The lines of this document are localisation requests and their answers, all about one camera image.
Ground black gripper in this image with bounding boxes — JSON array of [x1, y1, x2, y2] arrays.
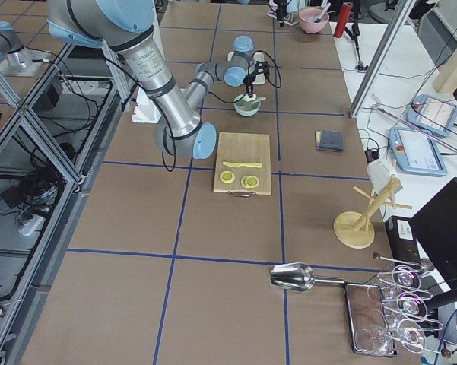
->
[[245, 61, 269, 97]]

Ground cream plastic spoon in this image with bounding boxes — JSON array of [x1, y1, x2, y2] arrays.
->
[[251, 97, 266, 103]]

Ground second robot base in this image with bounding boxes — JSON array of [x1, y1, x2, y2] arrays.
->
[[0, 21, 49, 77]]

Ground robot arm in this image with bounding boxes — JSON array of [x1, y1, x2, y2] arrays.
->
[[48, 0, 267, 159]]

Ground light green bowl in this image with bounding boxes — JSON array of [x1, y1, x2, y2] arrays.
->
[[233, 94, 262, 117]]

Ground pink bowl with ice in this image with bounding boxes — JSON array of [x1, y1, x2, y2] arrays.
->
[[298, 8, 329, 34]]

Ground cream bear tray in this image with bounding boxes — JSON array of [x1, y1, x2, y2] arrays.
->
[[227, 52, 267, 85]]

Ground bamboo cutting board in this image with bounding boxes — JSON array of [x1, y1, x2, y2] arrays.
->
[[213, 132, 271, 195]]

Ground yellow plastic knife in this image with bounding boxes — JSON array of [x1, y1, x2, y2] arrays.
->
[[222, 161, 263, 169]]

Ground yellow sponge cloth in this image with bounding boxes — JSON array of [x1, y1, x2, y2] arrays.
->
[[315, 130, 322, 149]]

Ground lemon slice far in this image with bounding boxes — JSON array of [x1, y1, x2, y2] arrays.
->
[[219, 170, 236, 184]]

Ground grey folded cloth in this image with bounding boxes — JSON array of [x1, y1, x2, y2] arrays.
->
[[318, 130, 344, 152]]

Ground black selfie stick tripod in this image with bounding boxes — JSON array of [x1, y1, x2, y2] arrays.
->
[[345, 0, 368, 71]]

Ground red cylinder cup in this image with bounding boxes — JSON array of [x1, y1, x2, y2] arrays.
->
[[333, 1, 353, 38]]

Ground wooden stand base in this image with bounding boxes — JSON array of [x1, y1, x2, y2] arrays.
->
[[333, 174, 412, 249]]

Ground far teach pendant tablet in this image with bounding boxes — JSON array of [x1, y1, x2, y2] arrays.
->
[[406, 94, 457, 137]]

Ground teach pendant tablet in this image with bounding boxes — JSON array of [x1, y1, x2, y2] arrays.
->
[[389, 127, 448, 176], [406, 94, 457, 137]]

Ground near teach pendant tablet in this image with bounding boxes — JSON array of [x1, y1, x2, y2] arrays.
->
[[389, 127, 448, 176]]

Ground steel scoop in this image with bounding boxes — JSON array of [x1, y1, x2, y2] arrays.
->
[[270, 262, 345, 292]]

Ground wooden board leaning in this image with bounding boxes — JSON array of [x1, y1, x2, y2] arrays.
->
[[433, 48, 457, 94]]

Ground black monitor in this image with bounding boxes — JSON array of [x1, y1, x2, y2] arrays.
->
[[411, 177, 457, 306]]

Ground glass rack tray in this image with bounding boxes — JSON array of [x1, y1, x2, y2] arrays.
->
[[344, 282, 398, 358]]

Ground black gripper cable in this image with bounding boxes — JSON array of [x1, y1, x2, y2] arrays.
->
[[208, 51, 281, 106]]

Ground aluminium frame post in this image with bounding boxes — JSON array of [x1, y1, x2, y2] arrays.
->
[[349, 0, 416, 118]]

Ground aluminium side frame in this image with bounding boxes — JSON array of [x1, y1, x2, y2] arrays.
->
[[0, 46, 133, 364]]

